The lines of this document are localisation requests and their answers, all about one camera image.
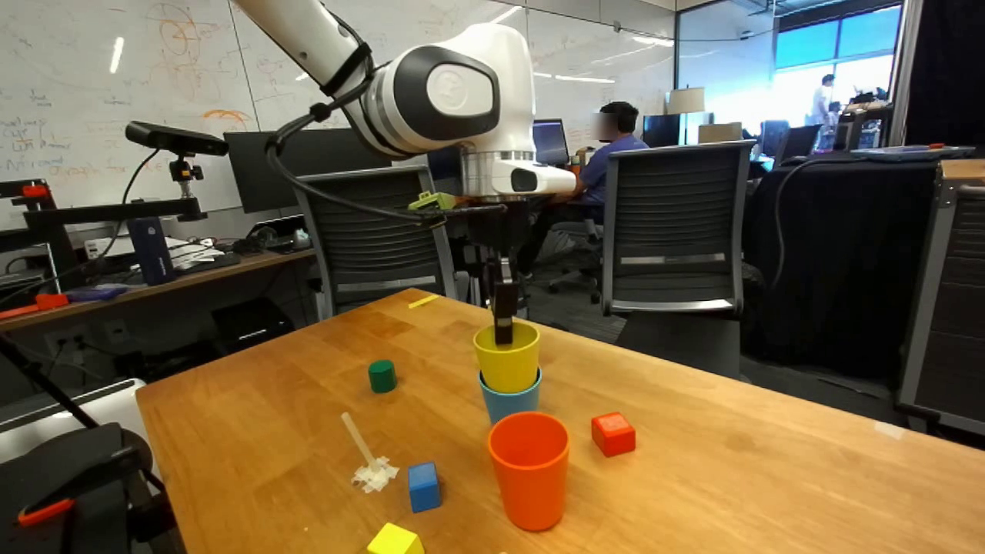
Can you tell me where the yellow tape strip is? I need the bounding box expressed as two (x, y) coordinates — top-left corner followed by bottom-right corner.
(406, 296), (440, 311)

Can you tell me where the person in blue shirt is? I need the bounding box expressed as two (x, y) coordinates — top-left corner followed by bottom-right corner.
(517, 101), (644, 274)

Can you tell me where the orange plastic cup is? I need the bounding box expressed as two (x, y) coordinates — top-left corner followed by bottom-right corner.
(485, 412), (568, 533)

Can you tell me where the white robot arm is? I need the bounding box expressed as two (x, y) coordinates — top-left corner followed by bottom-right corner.
(235, 0), (577, 236)

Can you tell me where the yellow wooden cube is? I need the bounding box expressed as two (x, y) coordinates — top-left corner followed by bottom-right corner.
(365, 522), (424, 554)

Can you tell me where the blue wooden block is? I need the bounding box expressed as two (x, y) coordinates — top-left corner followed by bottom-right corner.
(406, 461), (443, 511)

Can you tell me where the green wooden cylinder block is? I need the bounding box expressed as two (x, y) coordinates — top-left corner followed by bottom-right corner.
(365, 356), (396, 393)

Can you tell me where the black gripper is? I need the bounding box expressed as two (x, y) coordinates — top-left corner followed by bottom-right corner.
(448, 193), (538, 344)

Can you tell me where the grey mesh office chair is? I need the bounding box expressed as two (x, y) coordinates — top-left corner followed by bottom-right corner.
(599, 137), (751, 369)

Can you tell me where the red wooden cube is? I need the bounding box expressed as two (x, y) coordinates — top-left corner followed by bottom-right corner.
(592, 412), (637, 454)

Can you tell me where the black camera on tripod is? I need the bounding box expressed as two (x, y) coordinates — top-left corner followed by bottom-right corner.
(0, 118), (235, 311)

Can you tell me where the yellow plastic cup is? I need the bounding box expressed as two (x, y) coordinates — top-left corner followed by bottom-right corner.
(470, 320), (541, 391)

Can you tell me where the blue plastic cup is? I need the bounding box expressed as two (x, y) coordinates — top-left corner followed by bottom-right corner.
(481, 378), (541, 421)

